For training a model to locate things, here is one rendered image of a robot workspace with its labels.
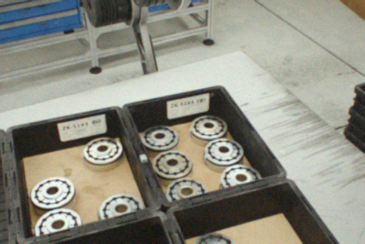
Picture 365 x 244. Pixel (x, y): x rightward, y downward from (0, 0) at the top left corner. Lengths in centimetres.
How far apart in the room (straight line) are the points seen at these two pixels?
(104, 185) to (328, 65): 238
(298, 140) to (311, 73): 172
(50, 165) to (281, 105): 83
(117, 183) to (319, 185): 58
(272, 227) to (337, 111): 189
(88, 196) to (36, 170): 18
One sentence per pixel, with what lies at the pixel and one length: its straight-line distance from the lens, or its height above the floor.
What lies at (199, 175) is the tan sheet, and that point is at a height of 83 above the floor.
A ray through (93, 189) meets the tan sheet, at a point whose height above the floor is 83.
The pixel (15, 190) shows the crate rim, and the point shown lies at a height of 93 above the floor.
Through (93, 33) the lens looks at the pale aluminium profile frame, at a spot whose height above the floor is 27.
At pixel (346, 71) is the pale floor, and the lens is 339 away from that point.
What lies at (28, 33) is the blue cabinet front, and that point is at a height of 35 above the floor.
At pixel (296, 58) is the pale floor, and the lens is 346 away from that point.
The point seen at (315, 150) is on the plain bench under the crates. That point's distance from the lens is 161.
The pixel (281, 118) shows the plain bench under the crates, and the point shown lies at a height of 70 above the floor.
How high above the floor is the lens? 172
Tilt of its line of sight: 38 degrees down
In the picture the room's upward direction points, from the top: straight up
